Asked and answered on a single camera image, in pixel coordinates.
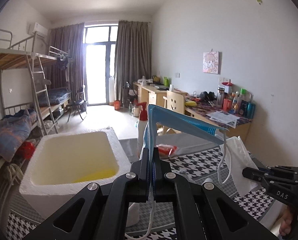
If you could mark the black folding chair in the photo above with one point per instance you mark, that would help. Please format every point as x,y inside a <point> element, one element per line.
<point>78,104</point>

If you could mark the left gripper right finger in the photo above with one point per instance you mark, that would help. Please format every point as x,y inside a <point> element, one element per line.
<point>163,189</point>

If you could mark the black headphones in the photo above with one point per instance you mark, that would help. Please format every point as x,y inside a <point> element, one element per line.
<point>207,96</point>

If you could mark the papers on desk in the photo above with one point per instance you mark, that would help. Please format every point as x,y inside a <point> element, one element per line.
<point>224,118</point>

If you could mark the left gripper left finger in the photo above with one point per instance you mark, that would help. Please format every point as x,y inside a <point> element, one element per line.
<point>139,188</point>

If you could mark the right hand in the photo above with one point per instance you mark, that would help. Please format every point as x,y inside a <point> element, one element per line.
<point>285,226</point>

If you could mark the teal can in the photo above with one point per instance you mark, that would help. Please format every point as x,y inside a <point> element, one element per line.
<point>250,110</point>

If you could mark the wooden desk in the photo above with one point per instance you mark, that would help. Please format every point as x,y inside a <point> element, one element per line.
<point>201,111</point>

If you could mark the white red pump bottle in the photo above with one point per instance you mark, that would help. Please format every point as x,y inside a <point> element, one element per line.
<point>142,122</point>

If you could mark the red snack packet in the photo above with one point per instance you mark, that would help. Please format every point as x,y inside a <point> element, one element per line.
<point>167,150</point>

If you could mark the white styrofoam box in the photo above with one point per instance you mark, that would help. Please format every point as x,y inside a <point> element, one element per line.
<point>61,158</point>

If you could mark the yellow foam net sleeve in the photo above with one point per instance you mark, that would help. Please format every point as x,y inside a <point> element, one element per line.
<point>101,174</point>

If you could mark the metal bunk bed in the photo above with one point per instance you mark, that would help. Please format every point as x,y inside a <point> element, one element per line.
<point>23,57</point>

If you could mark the smiley wooden chair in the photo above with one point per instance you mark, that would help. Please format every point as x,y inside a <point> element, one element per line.
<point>174,102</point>

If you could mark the white face mask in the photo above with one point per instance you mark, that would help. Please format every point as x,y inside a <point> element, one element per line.
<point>237,158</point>

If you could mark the air conditioner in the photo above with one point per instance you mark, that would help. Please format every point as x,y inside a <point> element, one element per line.
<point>38,29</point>

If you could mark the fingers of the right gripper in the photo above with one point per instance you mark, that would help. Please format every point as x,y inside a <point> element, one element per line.
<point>254,174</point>

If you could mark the blue face mask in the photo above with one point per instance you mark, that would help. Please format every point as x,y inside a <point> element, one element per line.
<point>199,129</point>

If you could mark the right grey curtain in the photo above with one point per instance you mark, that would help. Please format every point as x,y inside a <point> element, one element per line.
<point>132,55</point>

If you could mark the blue orange quilt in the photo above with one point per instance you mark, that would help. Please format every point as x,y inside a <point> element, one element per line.
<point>14,130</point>

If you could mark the left grey curtain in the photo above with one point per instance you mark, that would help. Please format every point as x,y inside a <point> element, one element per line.
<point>68,71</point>

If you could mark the grey curtain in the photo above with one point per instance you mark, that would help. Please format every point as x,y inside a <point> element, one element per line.
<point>132,55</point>
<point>68,71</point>

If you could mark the pink cartoon wall picture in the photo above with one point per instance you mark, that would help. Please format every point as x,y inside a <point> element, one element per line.
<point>211,62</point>

